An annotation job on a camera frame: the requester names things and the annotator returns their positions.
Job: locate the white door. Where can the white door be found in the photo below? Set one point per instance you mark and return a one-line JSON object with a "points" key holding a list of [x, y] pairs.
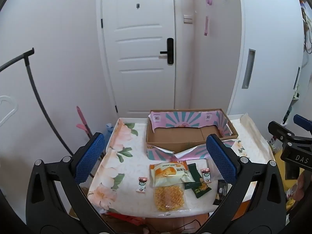
{"points": [[139, 65]]}

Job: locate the yellow bread packet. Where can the yellow bread packet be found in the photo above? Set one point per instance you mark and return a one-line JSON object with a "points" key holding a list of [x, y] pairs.
{"points": [[170, 173]]}

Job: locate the red item under table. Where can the red item under table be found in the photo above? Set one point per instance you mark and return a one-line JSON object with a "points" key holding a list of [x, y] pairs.
{"points": [[121, 218]]}

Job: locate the pink striped cardboard box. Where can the pink striped cardboard box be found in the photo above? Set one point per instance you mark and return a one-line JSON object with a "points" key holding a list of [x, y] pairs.
{"points": [[180, 139]]}

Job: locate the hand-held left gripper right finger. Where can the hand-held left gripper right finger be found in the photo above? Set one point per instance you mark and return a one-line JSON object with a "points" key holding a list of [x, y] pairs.
{"points": [[220, 158]]}

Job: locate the white hanger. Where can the white hanger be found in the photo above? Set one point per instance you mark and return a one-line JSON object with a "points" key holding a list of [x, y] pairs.
{"points": [[14, 108]]}

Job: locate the floral tablecloth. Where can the floral tablecloth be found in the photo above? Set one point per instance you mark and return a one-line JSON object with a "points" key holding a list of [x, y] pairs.
{"points": [[129, 170]]}

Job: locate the clear waffle packet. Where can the clear waffle packet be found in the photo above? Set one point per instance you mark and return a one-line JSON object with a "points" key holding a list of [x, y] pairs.
{"points": [[169, 198]]}

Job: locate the small white nut packet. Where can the small white nut packet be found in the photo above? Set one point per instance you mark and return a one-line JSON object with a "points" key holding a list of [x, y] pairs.
{"points": [[141, 184], [206, 175]]}

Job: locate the white wardrobe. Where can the white wardrobe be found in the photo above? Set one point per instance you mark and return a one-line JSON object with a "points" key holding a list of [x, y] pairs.
{"points": [[273, 41]]}

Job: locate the pink wall strip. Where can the pink wall strip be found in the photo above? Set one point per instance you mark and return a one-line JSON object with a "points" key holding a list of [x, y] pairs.
{"points": [[206, 26]]}

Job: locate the grey curved pole rack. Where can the grey curved pole rack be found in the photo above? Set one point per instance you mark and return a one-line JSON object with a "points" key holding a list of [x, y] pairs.
{"points": [[31, 78]]}

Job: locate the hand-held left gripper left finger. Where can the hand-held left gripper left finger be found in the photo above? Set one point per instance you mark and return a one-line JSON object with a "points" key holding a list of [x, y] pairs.
{"points": [[89, 158]]}

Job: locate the black snack packet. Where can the black snack packet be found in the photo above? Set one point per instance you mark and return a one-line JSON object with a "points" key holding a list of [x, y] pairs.
{"points": [[220, 191]]}

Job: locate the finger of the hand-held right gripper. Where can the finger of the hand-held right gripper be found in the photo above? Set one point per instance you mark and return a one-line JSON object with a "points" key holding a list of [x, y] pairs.
{"points": [[302, 120], [280, 129]]}

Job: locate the blue plastic object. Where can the blue plastic object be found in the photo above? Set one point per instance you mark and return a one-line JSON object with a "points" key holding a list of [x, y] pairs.
{"points": [[109, 130]]}

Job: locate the white light switch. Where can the white light switch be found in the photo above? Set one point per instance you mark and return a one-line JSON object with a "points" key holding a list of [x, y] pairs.
{"points": [[187, 19]]}

